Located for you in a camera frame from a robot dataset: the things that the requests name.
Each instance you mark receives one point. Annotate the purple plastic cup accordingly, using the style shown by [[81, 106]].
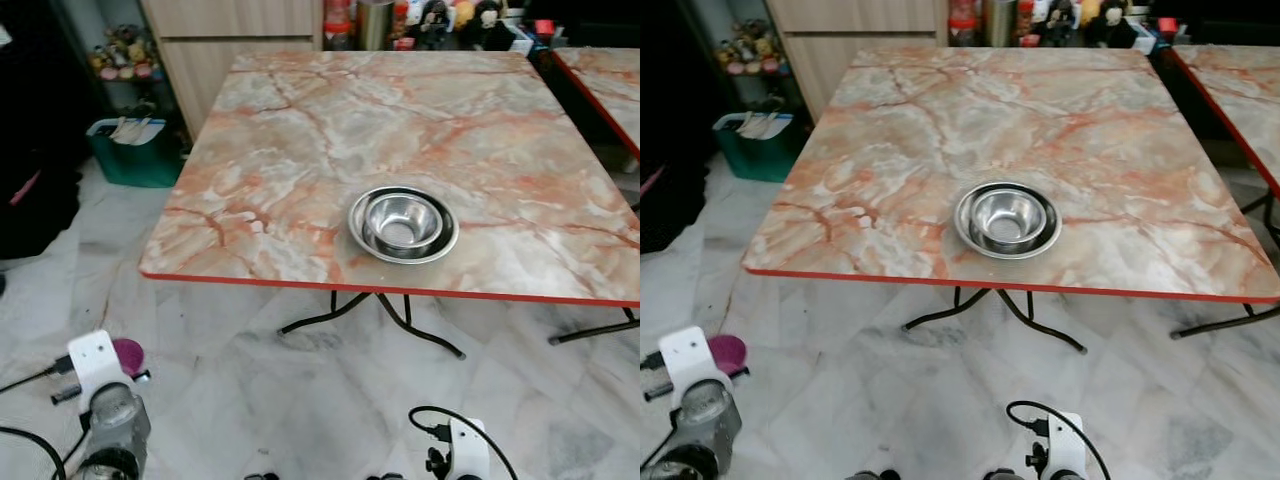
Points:
[[728, 350], [128, 352]]

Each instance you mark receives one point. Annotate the black fabric bag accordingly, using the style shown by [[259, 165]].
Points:
[[40, 210], [670, 205]]

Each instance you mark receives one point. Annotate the green plastic bin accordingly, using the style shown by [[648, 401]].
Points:
[[755, 160], [135, 165]]

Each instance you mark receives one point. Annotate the white paper bundle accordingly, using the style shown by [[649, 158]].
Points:
[[760, 125], [130, 130]]

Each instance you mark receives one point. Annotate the wide steel plate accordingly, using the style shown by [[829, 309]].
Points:
[[1053, 228], [400, 257]]

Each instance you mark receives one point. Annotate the steel bowl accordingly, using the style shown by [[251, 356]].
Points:
[[1005, 218], [400, 220]]

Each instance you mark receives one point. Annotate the marble top folding table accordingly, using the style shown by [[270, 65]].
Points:
[[610, 85], [900, 130], [300, 130], [1240, 85]]

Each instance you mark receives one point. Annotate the dark shelf with figurines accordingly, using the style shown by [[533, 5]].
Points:
[[125, 60], [750, 55]]

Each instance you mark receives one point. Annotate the light wooden cabinet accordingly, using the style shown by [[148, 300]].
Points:
[[240, 70], [860, 60]]

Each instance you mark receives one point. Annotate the small white box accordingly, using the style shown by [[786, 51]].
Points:
[[1142, 36], [520, 40]]

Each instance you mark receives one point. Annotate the small red cup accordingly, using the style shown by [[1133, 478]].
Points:
[[1166, 25], [543, 27]]

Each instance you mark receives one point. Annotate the black toy doll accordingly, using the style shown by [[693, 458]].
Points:
[[487, 22], [1110, 22], [435, 22], [1060, 20]]

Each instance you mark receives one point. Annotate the steel tumbler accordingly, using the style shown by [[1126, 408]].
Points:
[[998, 20], [375, 22]]

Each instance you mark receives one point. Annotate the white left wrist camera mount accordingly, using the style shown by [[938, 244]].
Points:
[[692, 352], [95, 360]]

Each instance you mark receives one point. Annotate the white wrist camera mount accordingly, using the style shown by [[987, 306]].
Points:
[[95, 360], [468, 450], [1063, 445], [692, 352]]

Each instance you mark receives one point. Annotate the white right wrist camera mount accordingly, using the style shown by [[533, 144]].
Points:
[[468, 450], [1063, 445]]

